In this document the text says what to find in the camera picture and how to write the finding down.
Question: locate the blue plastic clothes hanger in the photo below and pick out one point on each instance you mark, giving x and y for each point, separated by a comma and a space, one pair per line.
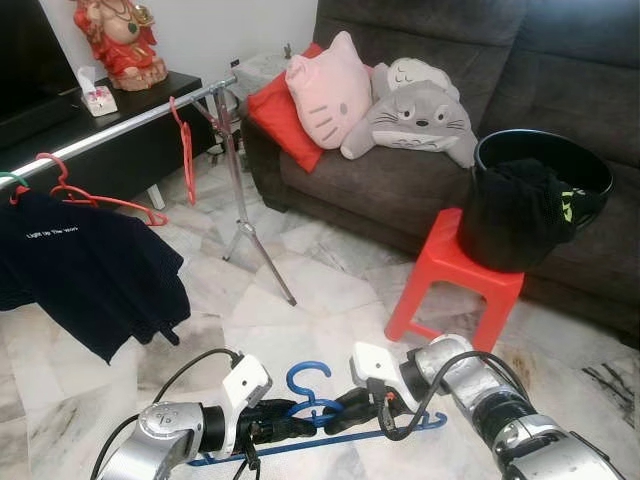
340, 437

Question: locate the black garment with green print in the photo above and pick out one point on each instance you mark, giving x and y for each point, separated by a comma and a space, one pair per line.
510, 220

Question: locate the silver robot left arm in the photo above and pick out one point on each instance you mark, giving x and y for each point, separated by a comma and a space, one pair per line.
160, 440

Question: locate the red clothes hanger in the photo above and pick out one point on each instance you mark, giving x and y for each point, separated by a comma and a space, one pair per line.
120, 205
188, 165

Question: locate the green hook clothes hanger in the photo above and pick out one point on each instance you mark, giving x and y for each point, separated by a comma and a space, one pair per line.
12, 180

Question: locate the red plastic stool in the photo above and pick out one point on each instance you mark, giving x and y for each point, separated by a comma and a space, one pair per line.
450, 270

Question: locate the dark grey fabric sofa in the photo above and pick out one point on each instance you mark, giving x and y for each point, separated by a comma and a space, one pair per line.
380, 195

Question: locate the navy blue T-shirt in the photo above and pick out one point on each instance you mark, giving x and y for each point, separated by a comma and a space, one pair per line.
80, 270

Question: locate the grey Totoro plush cushion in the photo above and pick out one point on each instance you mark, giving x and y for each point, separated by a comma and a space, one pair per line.
415, 120

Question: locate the red cushion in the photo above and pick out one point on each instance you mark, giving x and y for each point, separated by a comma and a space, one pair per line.
275, 120

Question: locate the pink cat face cushion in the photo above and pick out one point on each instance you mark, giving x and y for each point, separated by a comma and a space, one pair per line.
330, 95

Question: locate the black plastic bucket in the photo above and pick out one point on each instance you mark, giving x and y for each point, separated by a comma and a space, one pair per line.
560, 150

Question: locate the black TV cabinet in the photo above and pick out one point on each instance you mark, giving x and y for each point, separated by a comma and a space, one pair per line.
120, 150

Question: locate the chrome clothes rack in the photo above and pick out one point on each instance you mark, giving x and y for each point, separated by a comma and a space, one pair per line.
150, 115

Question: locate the pale grey sleeping plush cushion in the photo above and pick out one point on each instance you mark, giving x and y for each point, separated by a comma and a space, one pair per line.
420, 72

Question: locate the light grey fabric bundle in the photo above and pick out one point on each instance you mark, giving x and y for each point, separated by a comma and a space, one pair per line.
262, 72

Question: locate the white tissue box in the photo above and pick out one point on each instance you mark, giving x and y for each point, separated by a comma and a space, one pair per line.
100, 100

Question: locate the red gold deity statue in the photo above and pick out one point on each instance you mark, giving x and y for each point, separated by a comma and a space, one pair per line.
125, 50

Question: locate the black television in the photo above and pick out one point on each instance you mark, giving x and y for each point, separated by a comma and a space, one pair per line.
30, 60

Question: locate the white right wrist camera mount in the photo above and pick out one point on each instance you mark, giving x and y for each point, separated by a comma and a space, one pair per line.
375, 360

